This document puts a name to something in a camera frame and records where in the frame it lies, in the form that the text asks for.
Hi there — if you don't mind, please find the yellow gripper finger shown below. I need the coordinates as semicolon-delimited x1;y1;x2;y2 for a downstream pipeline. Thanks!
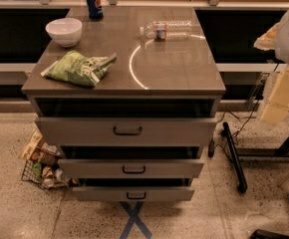
259;67;289;125
253;23;278;51

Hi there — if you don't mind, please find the green jalapeno chip bag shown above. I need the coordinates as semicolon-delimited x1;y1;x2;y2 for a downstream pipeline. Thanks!
41;51;117;87

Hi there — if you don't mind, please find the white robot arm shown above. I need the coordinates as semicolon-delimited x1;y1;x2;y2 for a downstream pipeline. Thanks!
254;9;289;125

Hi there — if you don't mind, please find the clear plastic water bottle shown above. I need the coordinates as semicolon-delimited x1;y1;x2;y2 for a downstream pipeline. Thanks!
140;20;192;41

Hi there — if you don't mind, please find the grey three-drawer cabinet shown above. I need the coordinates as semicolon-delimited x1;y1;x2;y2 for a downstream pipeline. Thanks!
22;6;225;190

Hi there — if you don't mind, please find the blue Pepsi soda can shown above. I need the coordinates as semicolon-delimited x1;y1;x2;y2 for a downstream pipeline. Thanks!
86;0;104;21

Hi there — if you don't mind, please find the blue tape floor cross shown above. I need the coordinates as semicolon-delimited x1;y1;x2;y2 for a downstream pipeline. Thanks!
120;201;152;239

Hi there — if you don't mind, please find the white ceramic bowl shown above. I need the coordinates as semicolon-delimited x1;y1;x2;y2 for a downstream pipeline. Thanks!
46;18;83;48

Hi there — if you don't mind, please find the top grey drawer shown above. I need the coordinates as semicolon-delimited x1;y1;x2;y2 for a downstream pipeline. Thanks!
35;118;216;146

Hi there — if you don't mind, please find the grey drawer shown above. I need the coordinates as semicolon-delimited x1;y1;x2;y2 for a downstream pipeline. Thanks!
35;118;216;146
58;159;203;178
73;186;194;201

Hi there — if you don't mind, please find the bottom grey drawer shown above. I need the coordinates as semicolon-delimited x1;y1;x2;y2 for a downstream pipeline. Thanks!
73;186;194;201

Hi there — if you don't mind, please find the middle grey drawer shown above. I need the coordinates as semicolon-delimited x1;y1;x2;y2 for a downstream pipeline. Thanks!
58;159;203;178

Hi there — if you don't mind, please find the snack box beside basket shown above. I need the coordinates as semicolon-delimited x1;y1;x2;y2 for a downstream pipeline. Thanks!
18;127;61;166

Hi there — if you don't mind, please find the black floor cable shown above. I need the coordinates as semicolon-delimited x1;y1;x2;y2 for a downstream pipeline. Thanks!
216;98;262;151

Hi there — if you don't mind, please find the black table leg frame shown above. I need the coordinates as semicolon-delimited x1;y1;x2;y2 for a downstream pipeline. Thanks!
208;121;289;194

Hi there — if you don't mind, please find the wire basket of snacks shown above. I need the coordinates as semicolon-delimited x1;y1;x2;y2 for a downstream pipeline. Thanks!
21;160;73;189

